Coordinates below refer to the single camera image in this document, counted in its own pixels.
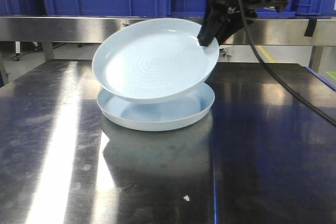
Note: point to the black tape strip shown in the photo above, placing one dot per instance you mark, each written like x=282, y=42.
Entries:
x=311, y=26

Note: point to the white debris crumb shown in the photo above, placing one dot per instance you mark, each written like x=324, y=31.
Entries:
x=186, y=198

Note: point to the stainless steel shelf rail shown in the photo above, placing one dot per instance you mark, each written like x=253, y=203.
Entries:
x=270, y=32

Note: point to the light blue base plate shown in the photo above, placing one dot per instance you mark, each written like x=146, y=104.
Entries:
x=164, y=116

